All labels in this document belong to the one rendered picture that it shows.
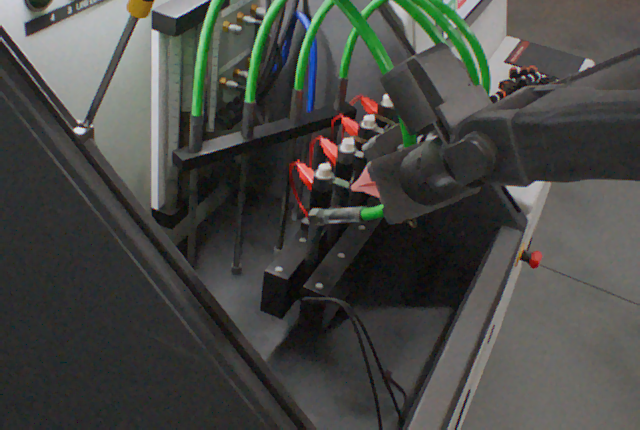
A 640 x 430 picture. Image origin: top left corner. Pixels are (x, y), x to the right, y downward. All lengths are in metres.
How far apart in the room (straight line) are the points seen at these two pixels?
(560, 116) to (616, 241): 2.62
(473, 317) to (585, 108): 0.65
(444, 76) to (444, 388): 0.51
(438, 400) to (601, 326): 1.76
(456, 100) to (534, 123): 0.10
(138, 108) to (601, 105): 0.73
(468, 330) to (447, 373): 0.09
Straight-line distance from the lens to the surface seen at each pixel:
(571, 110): 0.57
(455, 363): 1.10
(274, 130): 1.21
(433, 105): 0.67
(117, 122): 1.10
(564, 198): 3.32
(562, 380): 2.53
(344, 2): 0.83
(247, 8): 1.34
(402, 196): 0.76
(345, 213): 0.91
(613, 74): 0.90
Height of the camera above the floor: 1.72
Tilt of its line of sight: 35 degrees down
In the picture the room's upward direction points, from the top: 9 degrees clockwise
